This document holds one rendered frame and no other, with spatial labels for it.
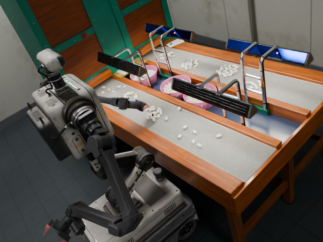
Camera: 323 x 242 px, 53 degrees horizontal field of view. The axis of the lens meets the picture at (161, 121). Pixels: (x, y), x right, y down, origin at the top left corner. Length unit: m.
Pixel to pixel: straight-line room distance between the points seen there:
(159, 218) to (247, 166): 0.70
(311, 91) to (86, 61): 1.89
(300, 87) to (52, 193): 2.46
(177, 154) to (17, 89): 3.19
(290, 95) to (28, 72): 3.50
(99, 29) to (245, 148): 1.73
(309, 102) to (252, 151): 0.56
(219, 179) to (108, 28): 1.84
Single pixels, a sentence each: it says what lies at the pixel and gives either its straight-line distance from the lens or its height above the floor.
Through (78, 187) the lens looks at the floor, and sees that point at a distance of 3.32.
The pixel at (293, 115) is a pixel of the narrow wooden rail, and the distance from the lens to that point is 2.25.
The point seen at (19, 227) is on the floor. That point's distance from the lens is 3.38.
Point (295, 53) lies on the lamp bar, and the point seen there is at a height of 1.10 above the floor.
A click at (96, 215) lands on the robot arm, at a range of 1.58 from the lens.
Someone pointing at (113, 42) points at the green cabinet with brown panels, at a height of 1.04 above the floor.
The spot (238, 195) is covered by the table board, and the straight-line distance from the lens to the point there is 1.80.
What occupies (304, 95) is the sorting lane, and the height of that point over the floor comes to 0.74.
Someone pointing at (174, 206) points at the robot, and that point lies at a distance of 2.27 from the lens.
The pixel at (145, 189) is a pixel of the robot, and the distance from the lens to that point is 2.32.
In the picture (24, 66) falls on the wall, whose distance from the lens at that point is 4.76.
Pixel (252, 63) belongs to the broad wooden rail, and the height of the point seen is 0.76.
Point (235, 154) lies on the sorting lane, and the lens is 2.00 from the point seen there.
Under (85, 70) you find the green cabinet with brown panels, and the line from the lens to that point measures 3.06.
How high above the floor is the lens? 2.17
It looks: 37 degrees down
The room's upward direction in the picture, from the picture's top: 19 degrees counter-clockwise
